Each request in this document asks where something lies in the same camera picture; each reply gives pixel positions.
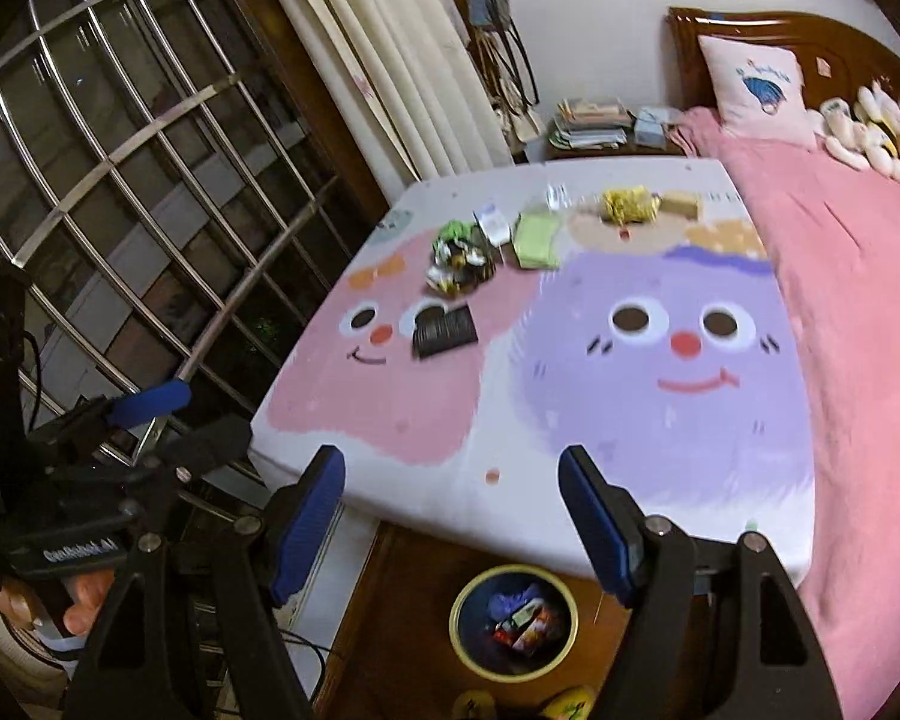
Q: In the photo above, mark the gold foil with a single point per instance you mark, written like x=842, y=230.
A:
x=628, y=206

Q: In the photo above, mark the blue box with clear lid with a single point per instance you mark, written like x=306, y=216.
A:
x=656, y=127

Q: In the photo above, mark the light green packet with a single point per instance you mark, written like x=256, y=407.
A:
x=540, y=240

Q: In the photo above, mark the white plush toy yellow trim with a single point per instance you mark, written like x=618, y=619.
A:
x=885, y=135

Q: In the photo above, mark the round blue trash bin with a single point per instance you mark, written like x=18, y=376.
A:
x=469, y=652

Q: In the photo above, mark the clear plastic wrapper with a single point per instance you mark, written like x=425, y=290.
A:
x=556, y=195

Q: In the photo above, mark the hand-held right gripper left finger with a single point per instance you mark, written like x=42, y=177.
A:
x=311, y=521

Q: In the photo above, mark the person's left hand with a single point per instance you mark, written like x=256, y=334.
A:
x=90, y=589

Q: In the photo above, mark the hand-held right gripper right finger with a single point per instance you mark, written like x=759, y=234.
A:
x=596, y=532

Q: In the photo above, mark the red printed box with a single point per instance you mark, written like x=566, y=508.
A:
x=529, y=628

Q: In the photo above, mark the small white packet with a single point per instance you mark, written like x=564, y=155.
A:
x=493, y=225

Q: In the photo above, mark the cartoon monster printed tablecloth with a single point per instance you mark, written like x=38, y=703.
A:
x=570, y=427

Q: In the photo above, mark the pink bed blanket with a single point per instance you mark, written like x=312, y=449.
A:
x=855, y=315

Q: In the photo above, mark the green wrapper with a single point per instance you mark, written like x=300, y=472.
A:
x=456, y=234

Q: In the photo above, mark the stack of books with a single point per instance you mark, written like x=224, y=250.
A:
x=589, y=124

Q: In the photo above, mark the white plush toy green paw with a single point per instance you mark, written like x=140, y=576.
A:
x=844, y=131

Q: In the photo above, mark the person's left forearm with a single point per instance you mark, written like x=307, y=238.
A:
x=7, y=652

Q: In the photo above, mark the silver black wrapper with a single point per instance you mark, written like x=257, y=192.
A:
x=457, y=271

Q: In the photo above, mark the purple plastic bag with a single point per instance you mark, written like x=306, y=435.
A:
x=514, y=601

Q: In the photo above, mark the beige cardboard box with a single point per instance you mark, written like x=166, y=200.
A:
x=681, y=206

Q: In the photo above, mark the cream curtain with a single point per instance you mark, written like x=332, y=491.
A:
x=390, y=52

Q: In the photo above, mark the cream handbag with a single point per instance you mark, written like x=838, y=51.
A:
x=517, y=120

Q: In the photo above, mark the pink embroidered pillow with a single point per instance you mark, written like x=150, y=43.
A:
x=757, y=90

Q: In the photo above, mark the wooden nightstand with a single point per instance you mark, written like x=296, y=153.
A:
x=607, y=153

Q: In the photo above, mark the wooden window frame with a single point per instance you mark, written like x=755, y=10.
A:
x=300, y=75

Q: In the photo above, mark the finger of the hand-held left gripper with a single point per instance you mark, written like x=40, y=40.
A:
x=150, y=402
x=206, y=446

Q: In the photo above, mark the metal window grille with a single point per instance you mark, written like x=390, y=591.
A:
x=223, y=315

